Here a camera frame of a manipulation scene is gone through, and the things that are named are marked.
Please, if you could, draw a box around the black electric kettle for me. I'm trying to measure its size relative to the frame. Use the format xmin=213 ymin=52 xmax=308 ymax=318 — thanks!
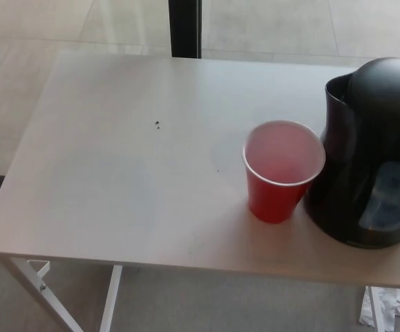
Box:
xmin=303 ymin=57 xmax=400 ymax=250

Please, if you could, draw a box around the red plastic cup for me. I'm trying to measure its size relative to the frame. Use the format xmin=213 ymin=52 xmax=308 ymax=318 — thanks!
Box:
xmin=241 ymin=120 xmax=327 ymax=225

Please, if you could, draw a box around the white straight table leg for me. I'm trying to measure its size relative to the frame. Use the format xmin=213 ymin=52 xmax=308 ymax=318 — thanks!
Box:
xmin=99 ymin=265 xmax=123 ymax=332
xmin=365 ymin=286 xmax=384 ymax=332

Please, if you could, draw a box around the white short table brace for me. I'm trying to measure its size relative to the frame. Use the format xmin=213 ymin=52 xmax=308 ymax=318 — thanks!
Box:
xmin=30 ymin=261 xmax=51 ymax=278

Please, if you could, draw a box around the white diagonal table leg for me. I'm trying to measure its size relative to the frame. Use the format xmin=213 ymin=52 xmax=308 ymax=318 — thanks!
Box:
xmin=8 ymin=257 xmax=80 ymax=332

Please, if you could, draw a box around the crumpled white paper scrap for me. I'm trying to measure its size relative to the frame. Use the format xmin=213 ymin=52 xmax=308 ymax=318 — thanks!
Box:
xmin=358 ymin=286 xmax=400 ymax=331

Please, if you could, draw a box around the black vertical window post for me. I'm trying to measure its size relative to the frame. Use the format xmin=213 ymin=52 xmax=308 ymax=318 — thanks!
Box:
xmin=168 ymin=0 xmax=203 ymax=59

